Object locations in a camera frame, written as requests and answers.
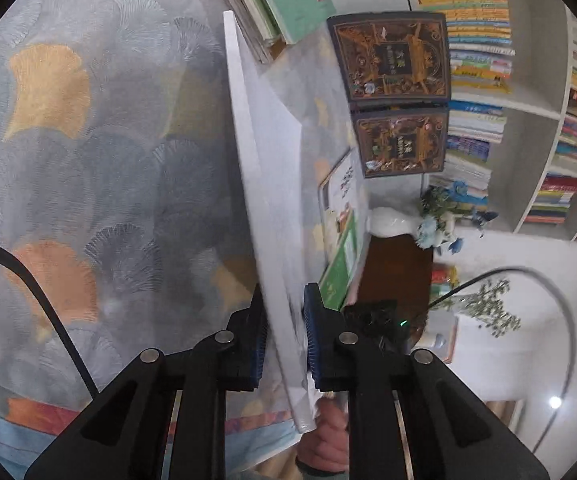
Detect dark ornate encyclopedia book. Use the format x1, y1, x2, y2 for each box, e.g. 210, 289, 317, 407
351, 107, 450, 178
327, 11, 452, 103

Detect green leafy plant sprigs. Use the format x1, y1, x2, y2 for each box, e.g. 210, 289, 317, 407
456, 280, 522, 338

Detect row of colourful thin books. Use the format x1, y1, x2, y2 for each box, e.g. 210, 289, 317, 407
523, 175, 577, 224

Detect plain white book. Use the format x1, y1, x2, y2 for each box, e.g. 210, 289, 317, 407
222, 10, 319, 433

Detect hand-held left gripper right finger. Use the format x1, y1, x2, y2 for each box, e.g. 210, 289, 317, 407
302, 282, 552, 480

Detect black cable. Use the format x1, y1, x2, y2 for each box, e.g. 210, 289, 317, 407
427, 266, 577, 456
0, 232, 102, 397

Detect white ribbed vase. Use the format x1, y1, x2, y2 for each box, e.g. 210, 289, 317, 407
369, 206, 422, 237

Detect red glass jar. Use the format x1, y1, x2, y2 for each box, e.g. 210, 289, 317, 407
431, 266, 459, 297

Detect person's right hand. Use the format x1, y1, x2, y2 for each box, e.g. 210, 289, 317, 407
296, 400, 348, 477

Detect brown wooden cabinet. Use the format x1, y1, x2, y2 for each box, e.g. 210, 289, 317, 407
356, 232, 434, 356

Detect blue and white artificial flowers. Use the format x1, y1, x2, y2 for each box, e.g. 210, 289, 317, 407
416, 182, 499, 253

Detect row of white and blue books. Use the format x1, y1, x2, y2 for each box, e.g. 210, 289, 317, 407
429, 100, 509, 207

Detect stack of paperback books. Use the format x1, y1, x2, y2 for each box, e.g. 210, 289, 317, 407
203, 0, 337, 63

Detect white calligraphy cover book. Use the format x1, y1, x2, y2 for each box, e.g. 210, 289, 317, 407
319, 147, 369, 241

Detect white bookshelf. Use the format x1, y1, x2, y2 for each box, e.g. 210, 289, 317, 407
313, 0, 577, 246

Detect green book with white label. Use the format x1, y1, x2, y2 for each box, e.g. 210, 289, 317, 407
319, 207, 360, 311

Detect row of yellow and blue books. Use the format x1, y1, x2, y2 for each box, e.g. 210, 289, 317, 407
413, 0, 515, 95

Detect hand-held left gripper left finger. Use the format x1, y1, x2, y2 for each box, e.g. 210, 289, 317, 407
23, 284, 270, 480

